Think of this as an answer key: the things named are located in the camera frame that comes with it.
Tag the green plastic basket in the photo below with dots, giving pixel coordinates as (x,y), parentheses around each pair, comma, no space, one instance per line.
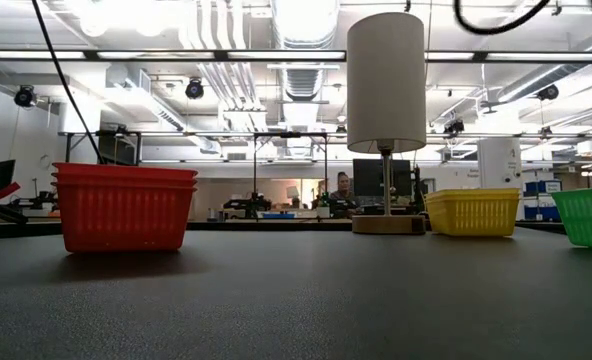
(591,220)

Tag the black background robot arms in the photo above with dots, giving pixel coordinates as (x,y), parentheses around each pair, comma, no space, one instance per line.
(248,205)

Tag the black background rig frame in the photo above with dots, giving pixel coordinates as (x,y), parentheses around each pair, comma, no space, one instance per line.
(255,170)

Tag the shelf with blue bins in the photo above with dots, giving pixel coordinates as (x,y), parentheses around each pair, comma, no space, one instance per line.
(536,187)

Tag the person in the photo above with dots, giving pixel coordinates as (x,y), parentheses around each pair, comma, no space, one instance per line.
(344,192)

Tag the blue tray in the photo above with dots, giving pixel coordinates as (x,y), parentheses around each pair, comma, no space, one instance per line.
(278,216)

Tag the silver ventilation duct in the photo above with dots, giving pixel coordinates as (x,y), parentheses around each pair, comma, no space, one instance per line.
(303,82)

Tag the red plastic basket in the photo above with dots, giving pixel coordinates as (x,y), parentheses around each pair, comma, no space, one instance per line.
(121,180)
(121,220)
(121,170)

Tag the black round ceiling device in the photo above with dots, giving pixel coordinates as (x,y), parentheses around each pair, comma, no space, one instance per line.
(24,96)
(547,92)
(194,89)

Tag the red bar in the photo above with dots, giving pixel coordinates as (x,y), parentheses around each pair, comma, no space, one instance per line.
(6,192)

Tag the white shade wooden base lamp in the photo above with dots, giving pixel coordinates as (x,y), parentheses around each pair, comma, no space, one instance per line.
(386,80)

